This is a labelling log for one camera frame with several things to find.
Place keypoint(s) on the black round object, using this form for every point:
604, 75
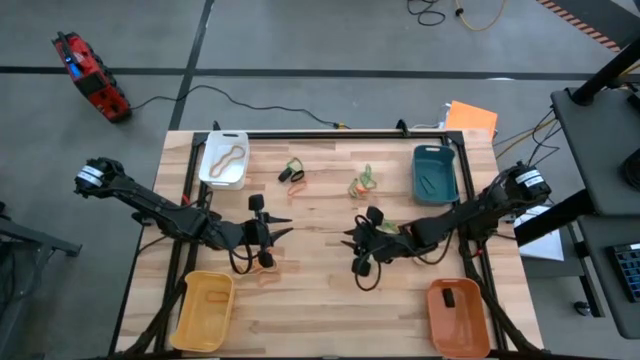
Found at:
632, 169

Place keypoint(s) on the black caster wheel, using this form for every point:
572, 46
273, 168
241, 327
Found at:
582, 308

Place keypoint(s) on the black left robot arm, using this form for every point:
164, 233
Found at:
150, 202

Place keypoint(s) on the white plastic basket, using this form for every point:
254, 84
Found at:
237, 172

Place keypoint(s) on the white paper sheet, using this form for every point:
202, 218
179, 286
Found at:
545, 246

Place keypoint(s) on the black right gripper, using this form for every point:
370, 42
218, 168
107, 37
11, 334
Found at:
382, 245

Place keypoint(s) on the black keyboard coloured keys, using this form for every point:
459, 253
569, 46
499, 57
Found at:
629, 272

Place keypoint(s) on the wide black rubber band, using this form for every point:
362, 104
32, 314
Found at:
285, 175

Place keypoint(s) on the long tan rubber band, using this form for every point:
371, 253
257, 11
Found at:
212, 173

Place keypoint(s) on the green rubber band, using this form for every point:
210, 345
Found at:
387, 227
351, 192
368, 172
298, 160
425, 182

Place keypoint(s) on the thin black rubber band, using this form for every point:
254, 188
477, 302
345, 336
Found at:
298, 171

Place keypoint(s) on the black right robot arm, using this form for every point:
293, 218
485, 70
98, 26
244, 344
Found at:
450, 220

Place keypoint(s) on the orange paper folder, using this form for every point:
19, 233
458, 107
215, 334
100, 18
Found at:
472, 119

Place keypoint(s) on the small orange rubber band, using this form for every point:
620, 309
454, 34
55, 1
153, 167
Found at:
358, 189

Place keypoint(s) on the teal plastic basket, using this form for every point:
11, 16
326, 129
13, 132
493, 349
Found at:
445, 165

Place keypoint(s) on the grey metal stand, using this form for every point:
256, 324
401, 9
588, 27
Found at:
35, 245

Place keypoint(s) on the yellow plastic basket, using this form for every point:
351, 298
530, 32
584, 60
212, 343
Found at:
202, 325

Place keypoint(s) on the black pole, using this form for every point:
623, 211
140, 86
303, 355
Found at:
607, 75

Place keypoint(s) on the short black rubber band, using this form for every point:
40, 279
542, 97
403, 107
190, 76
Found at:
448, 297

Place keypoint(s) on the thin orange rubber band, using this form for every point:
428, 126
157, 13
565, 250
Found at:
302, 186

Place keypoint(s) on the orange plastic basket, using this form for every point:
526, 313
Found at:
465, 330

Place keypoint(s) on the grey desk top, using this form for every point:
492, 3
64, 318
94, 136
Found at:
615, 300
600, 150

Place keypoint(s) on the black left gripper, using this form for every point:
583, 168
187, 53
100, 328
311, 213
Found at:
257, 232

